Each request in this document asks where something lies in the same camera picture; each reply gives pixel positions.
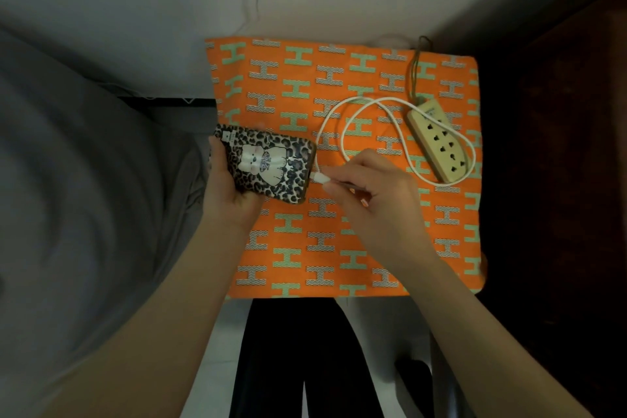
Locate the person's right hand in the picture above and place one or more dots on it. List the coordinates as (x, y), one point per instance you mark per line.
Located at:
(387, 212)

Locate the person's left hand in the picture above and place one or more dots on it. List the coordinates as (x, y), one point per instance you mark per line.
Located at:
(225, 202)

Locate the person's right thumb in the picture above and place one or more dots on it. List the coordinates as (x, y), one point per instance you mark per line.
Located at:
(343, 197)

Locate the person's left thumb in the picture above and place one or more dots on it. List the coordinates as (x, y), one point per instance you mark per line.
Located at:
(216, 158)

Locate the phone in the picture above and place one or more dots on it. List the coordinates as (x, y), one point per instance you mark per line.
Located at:
(269, 165)

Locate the person's right forearm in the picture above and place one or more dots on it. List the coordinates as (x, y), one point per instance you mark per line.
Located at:
(480, 344)

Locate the person's left forearm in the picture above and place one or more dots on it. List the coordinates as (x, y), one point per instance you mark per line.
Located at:
(161, 324)

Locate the beige power strip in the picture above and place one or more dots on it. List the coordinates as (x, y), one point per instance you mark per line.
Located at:
(436, 141)

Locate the orange patterned cloth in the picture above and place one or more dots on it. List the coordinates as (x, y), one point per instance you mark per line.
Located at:
(303, 84)

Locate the person's black trousers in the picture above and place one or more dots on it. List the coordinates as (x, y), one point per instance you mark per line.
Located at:
(284, 359)

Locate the person's black shoe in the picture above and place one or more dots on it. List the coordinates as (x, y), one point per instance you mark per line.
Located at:
(416, 383)

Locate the dark wooden furniture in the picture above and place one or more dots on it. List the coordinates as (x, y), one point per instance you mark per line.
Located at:
(563, 138)

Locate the black bed frame bar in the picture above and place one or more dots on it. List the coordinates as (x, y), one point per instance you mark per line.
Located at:
(161, 102)

